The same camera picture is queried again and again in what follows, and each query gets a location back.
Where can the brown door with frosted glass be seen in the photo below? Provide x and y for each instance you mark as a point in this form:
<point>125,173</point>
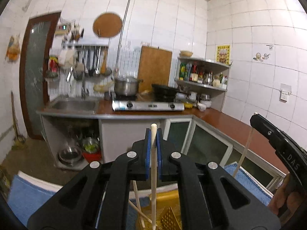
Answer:
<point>36,76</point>

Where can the person's right hand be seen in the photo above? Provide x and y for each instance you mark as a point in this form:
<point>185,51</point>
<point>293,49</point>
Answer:
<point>278,196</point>

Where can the hanging orange bag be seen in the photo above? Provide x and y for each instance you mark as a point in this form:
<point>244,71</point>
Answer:
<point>13,49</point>

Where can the stack of white bowls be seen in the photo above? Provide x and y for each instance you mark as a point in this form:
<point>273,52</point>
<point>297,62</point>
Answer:
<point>203,103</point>

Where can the yellow wall poster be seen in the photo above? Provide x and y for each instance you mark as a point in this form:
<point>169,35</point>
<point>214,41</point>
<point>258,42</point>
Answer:
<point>223,54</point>

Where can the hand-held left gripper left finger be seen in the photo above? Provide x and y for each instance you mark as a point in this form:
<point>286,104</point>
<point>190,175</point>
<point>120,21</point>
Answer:
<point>148,153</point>

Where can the white wall device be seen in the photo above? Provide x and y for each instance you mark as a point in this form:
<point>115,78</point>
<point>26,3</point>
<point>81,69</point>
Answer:
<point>63,28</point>

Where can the wall utensil rack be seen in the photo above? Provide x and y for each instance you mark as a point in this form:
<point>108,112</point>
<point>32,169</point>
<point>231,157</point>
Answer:
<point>86,44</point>

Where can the yellow slotted utensil holder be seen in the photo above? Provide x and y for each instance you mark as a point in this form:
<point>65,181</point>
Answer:
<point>168,203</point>

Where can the red basin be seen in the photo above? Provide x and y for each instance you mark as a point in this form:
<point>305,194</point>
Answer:
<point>92,157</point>

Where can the yellow bowl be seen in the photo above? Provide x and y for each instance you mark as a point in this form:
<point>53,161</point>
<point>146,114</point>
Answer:
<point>186,54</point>

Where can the steel basins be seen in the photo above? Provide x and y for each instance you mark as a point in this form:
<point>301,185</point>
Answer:
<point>70,154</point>

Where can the white hanging cloth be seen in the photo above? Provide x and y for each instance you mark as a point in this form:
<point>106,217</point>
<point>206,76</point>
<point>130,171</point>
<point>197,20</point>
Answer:
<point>67,57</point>

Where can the white corner shelf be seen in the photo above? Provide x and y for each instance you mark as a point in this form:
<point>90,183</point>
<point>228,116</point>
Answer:
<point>203,85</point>

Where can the blue textured blanket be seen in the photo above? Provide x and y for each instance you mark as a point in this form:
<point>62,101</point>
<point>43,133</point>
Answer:
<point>31,196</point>

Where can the black wok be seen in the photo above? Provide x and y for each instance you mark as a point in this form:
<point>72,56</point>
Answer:
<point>165,92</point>

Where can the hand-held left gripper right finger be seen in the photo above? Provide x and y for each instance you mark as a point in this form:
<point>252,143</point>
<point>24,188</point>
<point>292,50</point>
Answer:
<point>159,158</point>

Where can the steel kitchen sink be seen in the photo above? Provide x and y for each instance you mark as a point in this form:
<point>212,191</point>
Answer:
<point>73,105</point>

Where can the white wall socket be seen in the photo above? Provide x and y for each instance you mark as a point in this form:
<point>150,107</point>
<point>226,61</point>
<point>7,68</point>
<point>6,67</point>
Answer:
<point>285,93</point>

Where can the round wooden lid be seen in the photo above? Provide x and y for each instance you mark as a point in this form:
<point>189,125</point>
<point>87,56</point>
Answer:
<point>108,25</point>

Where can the wooden broom stick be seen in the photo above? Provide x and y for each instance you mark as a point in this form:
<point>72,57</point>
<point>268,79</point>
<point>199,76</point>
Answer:
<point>16,124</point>

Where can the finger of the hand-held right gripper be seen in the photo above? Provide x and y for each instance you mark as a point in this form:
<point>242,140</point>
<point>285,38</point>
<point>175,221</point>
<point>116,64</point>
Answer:
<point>263,127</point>

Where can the brown kitchen counter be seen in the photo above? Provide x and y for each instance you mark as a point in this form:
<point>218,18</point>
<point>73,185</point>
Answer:
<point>225,122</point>

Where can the steel gas stove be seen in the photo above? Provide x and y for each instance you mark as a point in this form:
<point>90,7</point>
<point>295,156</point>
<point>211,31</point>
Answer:
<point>146,105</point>

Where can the grey wall pipe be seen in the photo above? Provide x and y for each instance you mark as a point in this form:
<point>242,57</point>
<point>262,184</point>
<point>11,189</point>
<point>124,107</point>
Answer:
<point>123,28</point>

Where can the steel cooking pot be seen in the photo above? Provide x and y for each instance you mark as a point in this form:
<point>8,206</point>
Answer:
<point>126,86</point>

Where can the wooden cutting board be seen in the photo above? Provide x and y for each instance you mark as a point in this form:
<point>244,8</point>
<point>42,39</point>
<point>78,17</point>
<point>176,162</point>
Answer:
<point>154,68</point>

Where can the wall hooks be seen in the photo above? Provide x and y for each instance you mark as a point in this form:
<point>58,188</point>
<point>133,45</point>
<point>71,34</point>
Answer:
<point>262,56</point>

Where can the steel faucet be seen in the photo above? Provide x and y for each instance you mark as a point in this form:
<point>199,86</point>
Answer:
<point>83,86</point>

